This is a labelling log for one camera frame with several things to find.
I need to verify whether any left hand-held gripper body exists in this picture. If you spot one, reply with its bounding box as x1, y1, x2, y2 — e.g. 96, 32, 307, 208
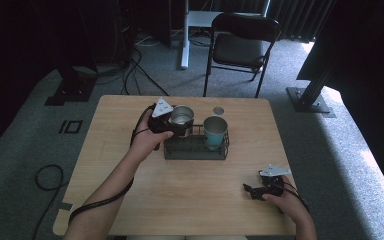
147, 96, 181, 137

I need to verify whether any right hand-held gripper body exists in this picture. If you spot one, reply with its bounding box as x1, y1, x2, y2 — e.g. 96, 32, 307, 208
258, 163, 293, 198

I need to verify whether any small silver metal cup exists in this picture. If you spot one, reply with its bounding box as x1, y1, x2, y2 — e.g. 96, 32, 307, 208
168, 105, 195, 138

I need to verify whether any black wire basket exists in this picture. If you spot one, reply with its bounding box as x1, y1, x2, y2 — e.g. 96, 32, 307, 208
163, 123, 231, 161

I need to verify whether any teal metal cup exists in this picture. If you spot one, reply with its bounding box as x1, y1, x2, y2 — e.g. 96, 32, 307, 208
202, 115, 229, 151

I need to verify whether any person's left hand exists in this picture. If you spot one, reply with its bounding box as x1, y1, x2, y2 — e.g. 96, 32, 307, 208
130, 111, 175, 162

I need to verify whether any person's right hand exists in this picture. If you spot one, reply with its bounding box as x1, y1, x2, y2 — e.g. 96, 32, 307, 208
262, 176, 307, 222

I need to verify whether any black folding chair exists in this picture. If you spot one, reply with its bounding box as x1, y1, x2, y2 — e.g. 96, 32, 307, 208
202, 12, 282, 99

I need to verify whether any dark curtain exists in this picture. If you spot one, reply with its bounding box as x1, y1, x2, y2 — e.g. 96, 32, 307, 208
265, 0, 336, 44

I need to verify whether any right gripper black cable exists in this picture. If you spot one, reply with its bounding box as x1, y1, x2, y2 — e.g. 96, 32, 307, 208
279, 181, 310, 214

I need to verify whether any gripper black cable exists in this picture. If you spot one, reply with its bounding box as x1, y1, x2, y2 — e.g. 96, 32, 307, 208
67, 103, 157, 225
279, 181, 310, 214

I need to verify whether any bundle of black floor cables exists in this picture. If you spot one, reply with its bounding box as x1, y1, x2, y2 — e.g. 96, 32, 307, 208
73, 31, 170, 98

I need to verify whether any white desk leg frame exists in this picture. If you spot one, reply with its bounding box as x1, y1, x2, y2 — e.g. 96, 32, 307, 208
179, 0, 272, 71

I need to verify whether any black metal post with base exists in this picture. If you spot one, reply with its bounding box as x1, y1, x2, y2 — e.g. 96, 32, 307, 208
285, 49, 337, 119

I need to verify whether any black stand with base plate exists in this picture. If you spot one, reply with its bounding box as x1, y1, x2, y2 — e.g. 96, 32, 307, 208
43, 64, 98, 107

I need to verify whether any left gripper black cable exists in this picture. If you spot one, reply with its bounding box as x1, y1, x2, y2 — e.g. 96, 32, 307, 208
67, 103, 157, 225

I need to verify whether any black looped floor cable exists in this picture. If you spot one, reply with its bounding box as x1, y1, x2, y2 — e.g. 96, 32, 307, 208
31, 164, 68, 240

